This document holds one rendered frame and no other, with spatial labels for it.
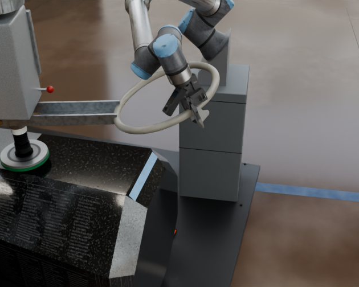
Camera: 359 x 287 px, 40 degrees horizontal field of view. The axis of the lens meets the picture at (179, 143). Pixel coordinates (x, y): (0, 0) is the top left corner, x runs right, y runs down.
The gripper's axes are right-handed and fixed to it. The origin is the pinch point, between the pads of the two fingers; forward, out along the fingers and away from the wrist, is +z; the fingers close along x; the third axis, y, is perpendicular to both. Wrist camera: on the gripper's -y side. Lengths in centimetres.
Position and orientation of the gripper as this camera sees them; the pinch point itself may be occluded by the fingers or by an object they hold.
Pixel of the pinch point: (196, 123)
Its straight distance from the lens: 192.3
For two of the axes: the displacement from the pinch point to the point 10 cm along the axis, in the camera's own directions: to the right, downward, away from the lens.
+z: 3.9, 7.5, 5.3
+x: -4.6, -3.5, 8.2
